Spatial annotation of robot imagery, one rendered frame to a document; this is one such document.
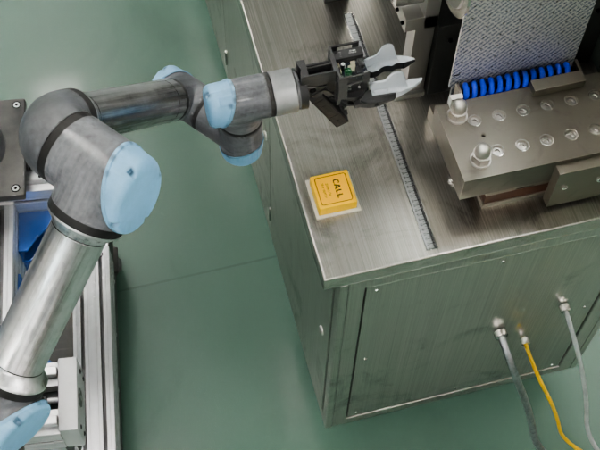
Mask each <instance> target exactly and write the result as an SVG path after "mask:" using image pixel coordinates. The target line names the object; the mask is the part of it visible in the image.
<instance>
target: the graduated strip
mask: <svg viewBox="0 0 600 450"><path fill-rule="evenodd" d="M343 15H344V18H345V21H346V25H347V27H348V30H349V33H350V36H351V38H352V40H353V41H357V40H358V41H359V46H361V47H362V51H363V57H367V58H368V57H370V56H369V53H368V50H367V47H366V45H365V43H364V40H363V35H362V33H361V31H360V28H359V25H358V22H357V20H356V18H355V15H354V12H348V13H343ZM374 81H378V78H377V77H374V78H370V82H368V86H369V88H370V84H371V83H372V82H374ZM370 90H371V89H370ZM376 109H377V112H378V114H379V118H380V121H381V124H382V127H383V129H384V131H385V134H386V137H387V141H388V143H389V146H390V149H391V152H392V155H393V157H394V159H395V162H396V167H397V169H398V172H399V174H400V177H401V180H402V182H403V185H404V189H405V192H406V194H407V197H408V200H409V203H410V206H411V207H412V212H413V215H414V218H415V220H416V222H417V225H418V228H419V231H420V233H421V237H422V240H423V243H424V245H425V248H426V251H429V250H433V249H437V248H438V244H437V242H436V239H435V237H434V234H433V231H432V229H431V227H430V224H429V220H428V217H427V214H426V212H425V209H424V207H423V204H422V201H421V197H420V195H419V192H418V189H417V187H416V185H415V182H414V179H413V175H412V173H411V170H410V167H409V164H408V162H407V160H406V157H405V154H404V150H403V148H402V145H401V142H400V139H399V137H398V135H397V132H396V127H395V125H394V122H393V120H392V117H391V115H390V112H389V109H388V105H387V104H383V105H381V106H378V107H376Z"/></svg>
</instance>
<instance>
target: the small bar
mask: <svg viewBox="0 0 600 450"><path fill-rule="evenodd" d="M585 82H586V79H585V77H584V75H583V73H582V71H581V70H580V71H572V72H568V73H564V74H559V75H554V76H550V77H545V78H542V79H533V80H531V81H530V83H529V89H530V91H531V93H532V95H533V96H542V95H546V94H551V93H554V92H559V91H564V90H568V89H572V88H580V87H584V85H585Z"/></svg>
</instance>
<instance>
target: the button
mask: <svg viewBox="0 0 600 450"><path fill-rule="evenodd" d="M310 187H311V190H312V195H313V198H314V201H315V203H316V207H317V210H318V213H319V215H324V214H329V213H336V212H341V211H344V210H349V209H353V208H356V207H357V199H356V196H355V192H354V188H353V185H352V182H351V180H350V177H349V174H348V171H347V170H343V171H336V172H331V173H327V174H323V175H319V176H314V177H310Z"/></svg>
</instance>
